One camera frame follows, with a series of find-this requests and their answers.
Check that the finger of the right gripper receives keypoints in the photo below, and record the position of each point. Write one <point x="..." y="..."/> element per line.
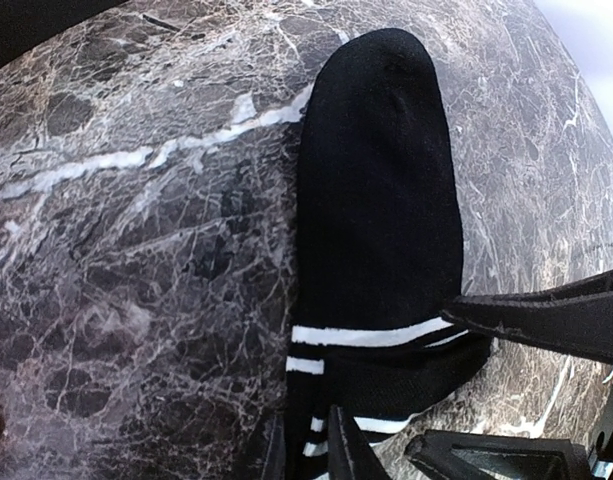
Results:
<point x="574" y="319"/>
<point x="441" y="454"/>

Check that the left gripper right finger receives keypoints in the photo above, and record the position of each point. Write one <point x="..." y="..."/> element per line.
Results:
<point x="350" y="457"/>

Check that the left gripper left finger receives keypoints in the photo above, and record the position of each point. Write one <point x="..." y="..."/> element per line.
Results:
<point x="274" y="451"/>

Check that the black sock with white stripes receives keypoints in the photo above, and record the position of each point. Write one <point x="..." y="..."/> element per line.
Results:
<point x="379" y="251"/>

